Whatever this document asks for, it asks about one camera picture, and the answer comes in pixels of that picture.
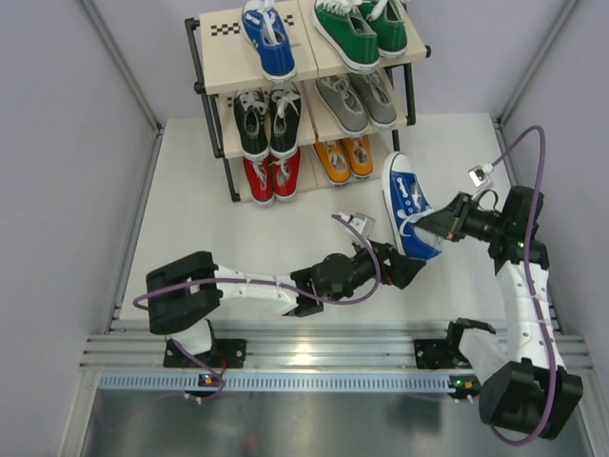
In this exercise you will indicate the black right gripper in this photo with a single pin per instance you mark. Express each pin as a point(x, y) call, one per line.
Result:
point(450, 222)

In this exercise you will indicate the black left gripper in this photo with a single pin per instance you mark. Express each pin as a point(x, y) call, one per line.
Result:
point(402, 268)

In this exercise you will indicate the blue sneaker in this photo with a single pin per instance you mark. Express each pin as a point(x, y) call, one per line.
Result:
point(405, 205)
point(264, 29)

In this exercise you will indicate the orange sneaker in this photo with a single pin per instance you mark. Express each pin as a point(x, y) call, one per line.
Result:
point(359, 156)
point(334, 161)

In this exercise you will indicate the grey sneaker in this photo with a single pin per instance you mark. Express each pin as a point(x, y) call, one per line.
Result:
point(344, 103)
point(375, 97)

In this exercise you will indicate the red sneaker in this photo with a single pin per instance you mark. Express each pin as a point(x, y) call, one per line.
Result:
point(285, 176)
point(258, 176)

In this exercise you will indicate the black sneaker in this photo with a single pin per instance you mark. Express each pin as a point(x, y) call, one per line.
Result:
point(249, 110)
point(285, 105)

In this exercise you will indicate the green sneaker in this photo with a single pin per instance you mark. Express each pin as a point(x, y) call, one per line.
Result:
point(385, 17)
point(343, 27)

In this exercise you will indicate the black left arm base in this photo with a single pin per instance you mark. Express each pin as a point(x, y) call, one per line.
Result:
point(225, 353)

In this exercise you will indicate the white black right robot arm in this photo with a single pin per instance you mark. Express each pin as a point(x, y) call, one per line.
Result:
point(525, 388)

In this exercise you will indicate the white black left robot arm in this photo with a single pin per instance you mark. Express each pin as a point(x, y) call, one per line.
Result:
point(181, 295)

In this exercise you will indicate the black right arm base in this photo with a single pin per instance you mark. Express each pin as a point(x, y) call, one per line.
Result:
point(441, 353)

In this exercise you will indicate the beige black shoe shelf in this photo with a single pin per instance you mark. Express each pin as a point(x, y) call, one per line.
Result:
point(224, 63)

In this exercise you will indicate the grey aluminium corner post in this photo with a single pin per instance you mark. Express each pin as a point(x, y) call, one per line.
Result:
point(568, 9)

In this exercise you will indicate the left grey corner post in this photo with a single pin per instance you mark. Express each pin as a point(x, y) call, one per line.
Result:
point(118, 60)

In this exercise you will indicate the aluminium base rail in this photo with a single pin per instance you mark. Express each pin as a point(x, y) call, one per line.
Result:
point(377, 335)

